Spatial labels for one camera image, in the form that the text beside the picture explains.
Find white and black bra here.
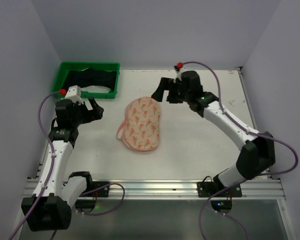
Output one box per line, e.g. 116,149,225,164
61,68,117,93

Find floral fabric laundry bag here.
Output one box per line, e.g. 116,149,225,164
116,96,162,152

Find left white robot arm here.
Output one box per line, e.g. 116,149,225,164
21,97,104,232

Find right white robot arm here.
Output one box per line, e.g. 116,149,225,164
151,70,276,192

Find green plastic tray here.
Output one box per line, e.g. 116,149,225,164
51,61,121,99

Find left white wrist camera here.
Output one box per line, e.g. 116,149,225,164
64,85,84,105

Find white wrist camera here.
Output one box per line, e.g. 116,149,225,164
173,62,187,83
64,85,84,105

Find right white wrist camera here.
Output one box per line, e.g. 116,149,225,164
173,62,187,83

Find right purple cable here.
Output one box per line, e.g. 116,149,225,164
198,60,299,240

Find purple cable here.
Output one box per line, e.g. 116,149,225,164
198,60,299,240
4,87,126,240

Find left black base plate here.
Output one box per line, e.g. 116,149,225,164
88,181,110,198

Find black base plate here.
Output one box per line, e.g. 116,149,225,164
196,175,243,198
88,181,110,198

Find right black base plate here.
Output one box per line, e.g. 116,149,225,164
196,175,243,198

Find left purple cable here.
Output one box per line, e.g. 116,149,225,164
4,87,126,240

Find aluminium front rail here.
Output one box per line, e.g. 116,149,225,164
24,177,283,201

